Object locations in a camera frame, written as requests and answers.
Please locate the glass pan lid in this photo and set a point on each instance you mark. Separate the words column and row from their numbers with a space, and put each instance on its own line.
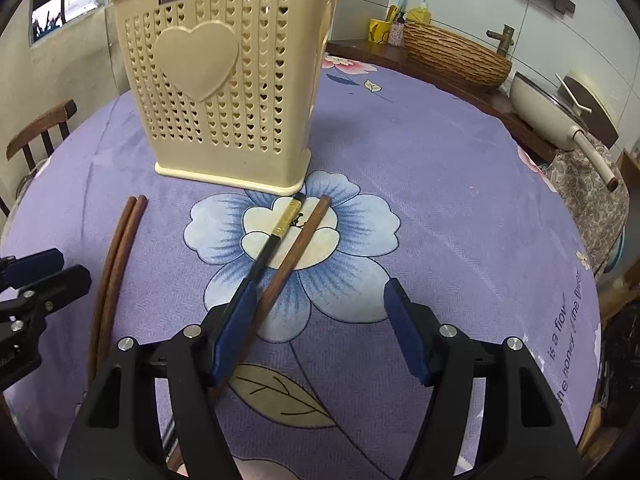
column 545, row 97

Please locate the black plastic bag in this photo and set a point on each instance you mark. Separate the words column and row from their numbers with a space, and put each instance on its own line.
column 622, row 360

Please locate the yellow soap dispenser bottle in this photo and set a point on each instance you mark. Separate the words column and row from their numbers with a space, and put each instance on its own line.
column 420, row 12

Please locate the cream frying pan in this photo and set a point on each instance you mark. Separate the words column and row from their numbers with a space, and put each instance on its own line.
column 540, row 115

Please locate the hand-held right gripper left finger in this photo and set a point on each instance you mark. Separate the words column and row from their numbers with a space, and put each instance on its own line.
column 235, row 330

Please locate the woven pattern basin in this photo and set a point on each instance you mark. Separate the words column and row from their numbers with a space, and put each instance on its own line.
column 450, row 55

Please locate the yellow mug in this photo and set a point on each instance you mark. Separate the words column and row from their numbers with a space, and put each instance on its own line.
column 379, row 32

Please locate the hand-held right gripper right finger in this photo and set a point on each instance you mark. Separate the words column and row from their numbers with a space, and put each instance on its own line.
column 407, row 330

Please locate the beige cardboard sheet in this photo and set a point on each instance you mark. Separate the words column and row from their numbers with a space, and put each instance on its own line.
column 75, row 70

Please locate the sliding window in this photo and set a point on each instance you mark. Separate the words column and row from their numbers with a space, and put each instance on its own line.
column 50, row 15

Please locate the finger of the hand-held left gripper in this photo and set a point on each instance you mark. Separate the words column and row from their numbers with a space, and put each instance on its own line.
column 65, row 285
column 37, row 262

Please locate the floral cloth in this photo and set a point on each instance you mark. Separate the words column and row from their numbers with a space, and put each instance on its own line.
column 590, row 200

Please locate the purple floral tablecloth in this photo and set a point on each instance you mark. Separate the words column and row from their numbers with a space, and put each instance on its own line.
column 425, row 210

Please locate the cream plastic utensil holder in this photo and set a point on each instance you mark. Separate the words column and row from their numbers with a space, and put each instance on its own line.
column 200, row 135

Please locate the bronze faucet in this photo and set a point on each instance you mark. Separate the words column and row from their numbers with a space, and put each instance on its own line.
column 505, row 40

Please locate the small patterned cup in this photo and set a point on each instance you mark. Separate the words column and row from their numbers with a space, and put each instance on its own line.
column 397, row 35

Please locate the brown and cream rice cooker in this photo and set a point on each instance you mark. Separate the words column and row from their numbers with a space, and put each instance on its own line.
column 600, row 120

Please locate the white ladle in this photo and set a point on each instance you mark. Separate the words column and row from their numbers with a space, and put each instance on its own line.
column 572, row 92

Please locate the brown wooden chopstick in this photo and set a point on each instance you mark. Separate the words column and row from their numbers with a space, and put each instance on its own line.
column 295, row 255
column 125, row 265
column 112, row 280

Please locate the wooden chair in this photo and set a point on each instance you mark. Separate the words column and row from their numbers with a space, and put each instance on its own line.
column 40, row 125

